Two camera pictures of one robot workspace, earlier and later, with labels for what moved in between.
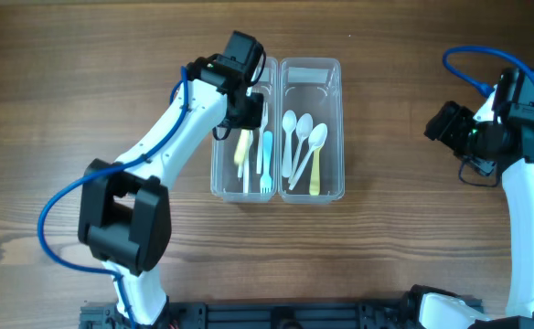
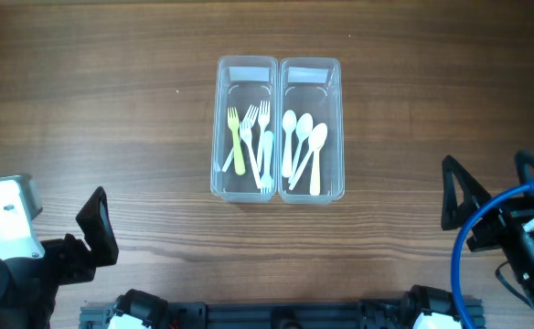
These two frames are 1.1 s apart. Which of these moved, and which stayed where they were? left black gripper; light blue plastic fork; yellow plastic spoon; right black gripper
Moved: right black gripper; left black gripper
Stayed: light blue plastic fork; yellow plastic spoon
